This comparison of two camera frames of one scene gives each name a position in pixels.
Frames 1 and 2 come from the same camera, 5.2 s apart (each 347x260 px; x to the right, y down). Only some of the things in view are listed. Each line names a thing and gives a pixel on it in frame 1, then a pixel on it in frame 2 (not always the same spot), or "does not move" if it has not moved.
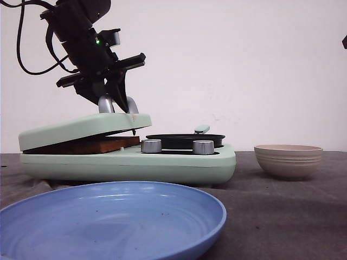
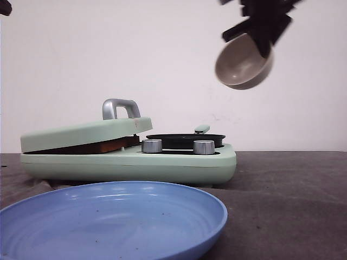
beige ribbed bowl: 288,162 → 239,65
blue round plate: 113,220 does not move
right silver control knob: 203,147 does not move
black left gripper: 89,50 → 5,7
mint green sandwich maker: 145,169 does not move
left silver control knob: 153,145 does not move
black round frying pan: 185,141 does not move
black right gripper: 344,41 → 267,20
